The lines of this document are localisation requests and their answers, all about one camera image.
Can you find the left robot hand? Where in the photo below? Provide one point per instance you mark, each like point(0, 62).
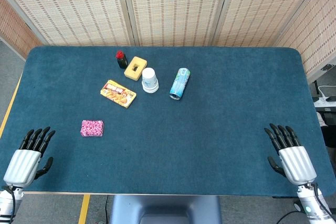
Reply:
point(22, 165)

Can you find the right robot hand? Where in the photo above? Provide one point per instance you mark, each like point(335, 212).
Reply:
point(298, 165)

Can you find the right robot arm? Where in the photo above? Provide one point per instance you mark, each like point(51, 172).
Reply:
point(311, 208)

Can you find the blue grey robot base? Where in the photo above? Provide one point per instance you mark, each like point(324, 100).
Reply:
point(165, 208)

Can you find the black equipment beside table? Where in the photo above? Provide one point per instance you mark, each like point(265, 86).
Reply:
point(329, 132)

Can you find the white power strip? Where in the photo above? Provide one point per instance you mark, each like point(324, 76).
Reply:
point(325, 101)

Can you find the black screen hinge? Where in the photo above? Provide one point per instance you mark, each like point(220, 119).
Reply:
point(327, 67)

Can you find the blue felt table cover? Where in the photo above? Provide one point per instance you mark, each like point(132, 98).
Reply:
point(183, 142)

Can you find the yellow snack box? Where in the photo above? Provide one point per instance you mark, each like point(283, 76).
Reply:
point(118, 94)

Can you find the orange woven screen panel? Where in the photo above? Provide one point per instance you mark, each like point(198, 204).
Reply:
point(13, 32)

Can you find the beige woven screen panel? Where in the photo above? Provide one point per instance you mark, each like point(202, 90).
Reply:
point(262, 6)
point(178, 6)
point(317, 30)
point(73, 6)

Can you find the yellow sponge block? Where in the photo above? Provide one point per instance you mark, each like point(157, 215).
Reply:
point(131, 73)

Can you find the light blue drink can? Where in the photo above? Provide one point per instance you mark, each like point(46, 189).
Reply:
point(179, 83)

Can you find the black bottle red cap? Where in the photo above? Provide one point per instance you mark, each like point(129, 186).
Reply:
point(122, 61)

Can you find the white paper cup stack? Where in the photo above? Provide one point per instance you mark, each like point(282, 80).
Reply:
point(149, 81)

